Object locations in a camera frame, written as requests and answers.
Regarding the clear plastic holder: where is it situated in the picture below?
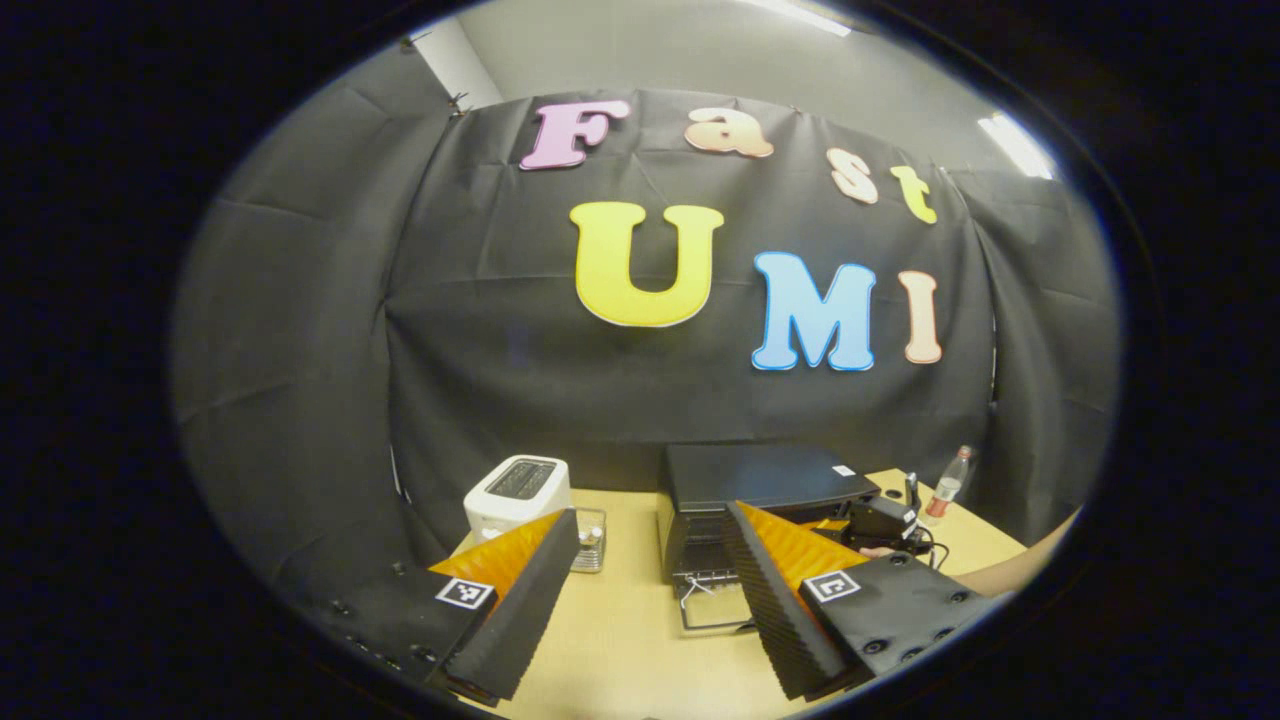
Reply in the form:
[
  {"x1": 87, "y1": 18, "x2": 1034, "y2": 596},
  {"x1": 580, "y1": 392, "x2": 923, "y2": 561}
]
[{"x1": 570, "y1": 507, "x2": 608, "y2": 574}]

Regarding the large ceiling light panel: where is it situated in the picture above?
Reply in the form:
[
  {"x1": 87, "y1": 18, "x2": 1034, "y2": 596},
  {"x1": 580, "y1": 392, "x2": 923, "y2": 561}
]
[{"x1": 740, "y1": 0, "x2": 853, "y2": 38}]

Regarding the narrow ceiling light panel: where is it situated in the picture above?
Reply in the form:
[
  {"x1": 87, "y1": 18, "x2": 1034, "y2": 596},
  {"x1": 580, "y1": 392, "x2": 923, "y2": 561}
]
[{"x1": 978, "y1": 112, "x2": 1057, "y2": 181}]

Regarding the black electric oven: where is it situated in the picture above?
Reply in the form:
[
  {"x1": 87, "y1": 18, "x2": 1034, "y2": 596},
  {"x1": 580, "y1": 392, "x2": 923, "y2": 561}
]
[{"x1": 657, "y1": 443, "x2": 881, "y2": 634}]

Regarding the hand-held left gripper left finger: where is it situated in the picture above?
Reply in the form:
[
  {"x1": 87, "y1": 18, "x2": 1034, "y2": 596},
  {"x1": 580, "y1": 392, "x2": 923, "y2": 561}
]
[{"x1": 320, "y1": 508, "x2": 581, "y2": 706}]

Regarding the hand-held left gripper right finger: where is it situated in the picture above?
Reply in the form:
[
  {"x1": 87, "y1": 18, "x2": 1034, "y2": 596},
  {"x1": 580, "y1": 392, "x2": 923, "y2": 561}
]
[{"x1": 723, "y1": 500, "x2": 1001, "y2": 701}]

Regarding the plastic bottle with red label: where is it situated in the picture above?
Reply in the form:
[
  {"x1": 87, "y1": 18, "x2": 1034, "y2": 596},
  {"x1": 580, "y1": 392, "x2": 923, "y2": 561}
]
[{"x1": 920, "y1": 445, "x2": 976, "y2": 528}]

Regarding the black backdrop cloth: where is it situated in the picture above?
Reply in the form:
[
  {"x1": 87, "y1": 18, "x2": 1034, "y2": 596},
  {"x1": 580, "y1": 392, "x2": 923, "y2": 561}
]
[{"x1": 170, "y1": 40, "x2": 1121, "y2": 601}]

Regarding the white toaster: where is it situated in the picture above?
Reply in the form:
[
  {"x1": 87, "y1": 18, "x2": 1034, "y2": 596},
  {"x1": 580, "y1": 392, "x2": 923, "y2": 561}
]
[{"x1": 463, "y1": 455, "x2": 571, "y2": 546}]

